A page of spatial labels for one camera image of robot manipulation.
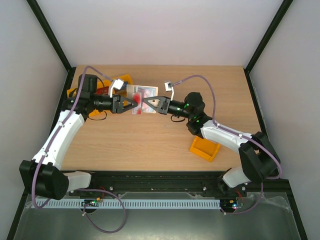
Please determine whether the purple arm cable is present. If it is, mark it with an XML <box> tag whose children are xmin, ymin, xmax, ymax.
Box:
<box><xmin>172</xmin><ymin>74</ymin><xmax>284</xmax><ymax>216</ymax></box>
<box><xmin>31</xmin><ymin>65</ymin><xmax>127</xmax><ymax>234</ymax></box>

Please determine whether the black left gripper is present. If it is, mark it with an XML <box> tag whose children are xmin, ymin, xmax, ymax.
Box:
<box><xmin>91</xmin><ymin>94</ymin><xmax>138</xmax><ymax>115</ymax></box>

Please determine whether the black frame post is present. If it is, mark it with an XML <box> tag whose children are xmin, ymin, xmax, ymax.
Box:
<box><xmin>244</xmin><ymin>0</ymin><xmax>295</xmax><ymax>73</ymax></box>
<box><xmin>26</xmin><ymin>0</ymin><xmax>76</xmax><ymax>73</ymax></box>

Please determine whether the red card stack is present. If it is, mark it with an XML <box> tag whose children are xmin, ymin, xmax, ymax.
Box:
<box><xmin>96</xmin><ymin>86</ymin><xmax>109</xmax><ymax>95</ymax></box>

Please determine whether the black right frame post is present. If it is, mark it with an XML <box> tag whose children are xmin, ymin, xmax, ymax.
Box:
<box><xmin>244</xmin><ymin>0</ymin><xmax>295</xmax><ymax>73</ymax></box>

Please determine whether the white slotted cable duct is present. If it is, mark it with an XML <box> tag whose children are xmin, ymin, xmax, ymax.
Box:
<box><xmin>44</xmin><ymin>198</ymin><xmax>221</xmax><ymax>210</ymax></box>

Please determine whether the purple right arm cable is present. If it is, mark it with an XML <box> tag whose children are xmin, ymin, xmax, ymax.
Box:
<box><xmin>172</xmin><ymin>74</ymin><xmax>284</xmax><ymax>216</ymax></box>

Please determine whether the small yellow bin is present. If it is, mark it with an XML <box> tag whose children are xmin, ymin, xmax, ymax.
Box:
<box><xmin>189</xmin><ymin>136</ymin><xmax>221</xmax><ymax>163</ymax></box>

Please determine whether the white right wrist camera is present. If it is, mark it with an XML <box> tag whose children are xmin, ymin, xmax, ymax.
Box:
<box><xmin>164</xmin><ymin>81</ymin><xmax>175</xmax><ymax>101</ymax></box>

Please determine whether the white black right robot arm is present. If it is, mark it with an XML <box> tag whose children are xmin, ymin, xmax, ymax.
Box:
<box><xmin>143</xmin><ymin>92</ymin><xmax>281</xmax><ymax>196</ymax></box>

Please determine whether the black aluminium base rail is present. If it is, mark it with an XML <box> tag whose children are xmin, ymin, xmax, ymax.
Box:
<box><xmin>67</xmin><ymin>170</ymin><xmax>248</xmax><ymax>198</ymax></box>

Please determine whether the yellow three-compartment bin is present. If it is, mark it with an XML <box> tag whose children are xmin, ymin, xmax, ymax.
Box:
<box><xmin>66</xmin><ymin>73</ymin><xmax>135</xmax><ymax>118</ymax></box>

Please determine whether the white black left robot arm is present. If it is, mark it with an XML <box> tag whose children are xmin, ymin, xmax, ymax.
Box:
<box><xmin>19</xmin><ymin>74</ymin><xmax>137</xmax><ymax>200</ymax></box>

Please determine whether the black left frame post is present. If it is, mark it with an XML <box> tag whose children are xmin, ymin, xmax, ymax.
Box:
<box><xmin>26</xmin><ymin>0</ymin><xmax>76</xmax><ymax>73</ymax></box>

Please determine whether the white card with red circle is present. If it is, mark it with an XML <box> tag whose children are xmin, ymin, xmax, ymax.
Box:
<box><xmin>126</xmin><ymin>85</ymin><xmax>159</xmax><ymax>115</ymax></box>

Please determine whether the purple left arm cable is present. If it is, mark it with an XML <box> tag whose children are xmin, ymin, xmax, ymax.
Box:
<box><xmin>31</xmin><ymin>65</ymin><xmax>127</xmax><ymax>234</ymax></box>

